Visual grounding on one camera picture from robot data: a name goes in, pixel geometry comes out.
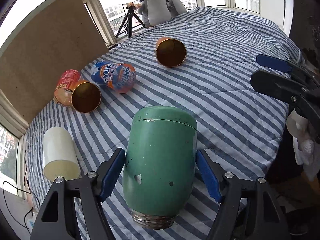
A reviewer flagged black tripod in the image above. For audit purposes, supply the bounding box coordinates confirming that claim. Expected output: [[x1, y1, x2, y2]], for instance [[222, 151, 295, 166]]
[[116, 3, 146, 38]]

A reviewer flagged white gloved hand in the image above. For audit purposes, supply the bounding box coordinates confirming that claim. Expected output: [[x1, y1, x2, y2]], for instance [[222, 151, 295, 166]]
[[286, 109, 319, 181]]

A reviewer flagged large grey penguin plush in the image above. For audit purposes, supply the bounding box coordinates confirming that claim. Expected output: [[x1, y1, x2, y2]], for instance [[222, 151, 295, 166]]
[[137, 0, 172, 28]]

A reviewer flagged small grey penguin plush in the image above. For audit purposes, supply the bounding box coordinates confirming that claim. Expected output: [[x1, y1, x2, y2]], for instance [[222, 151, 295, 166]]
[[166, 0, 187, 17]]

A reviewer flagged white paper cup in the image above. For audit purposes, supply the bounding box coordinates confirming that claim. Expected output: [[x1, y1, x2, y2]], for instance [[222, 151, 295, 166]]
[[43, 127, 80, 182]]

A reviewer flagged orange paper cup near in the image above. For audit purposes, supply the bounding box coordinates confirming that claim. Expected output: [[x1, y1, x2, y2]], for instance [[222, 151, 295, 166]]
[[155, 37, 187, 68]]

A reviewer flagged wooden board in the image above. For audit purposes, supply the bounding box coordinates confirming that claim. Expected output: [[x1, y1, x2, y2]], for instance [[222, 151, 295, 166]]
[[1, 0, 108, 123]]

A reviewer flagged striped blue white quilt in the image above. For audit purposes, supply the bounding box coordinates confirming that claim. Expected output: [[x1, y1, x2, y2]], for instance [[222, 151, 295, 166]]
[[26, 7, 304, 206]]

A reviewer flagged orange paper cup far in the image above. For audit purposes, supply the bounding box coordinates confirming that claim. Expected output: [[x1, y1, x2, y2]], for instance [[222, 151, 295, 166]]
[[71, 80, 101, 113]]

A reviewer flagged orange paper cup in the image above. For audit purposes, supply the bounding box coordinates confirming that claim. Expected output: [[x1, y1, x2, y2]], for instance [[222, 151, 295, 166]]
[[71, 80, 101, 113], [155, 37, 187, 68]]

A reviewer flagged green metal thermos cup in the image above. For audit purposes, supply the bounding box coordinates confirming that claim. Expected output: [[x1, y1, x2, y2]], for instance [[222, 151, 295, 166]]
[[123, 106, 197, 230]]

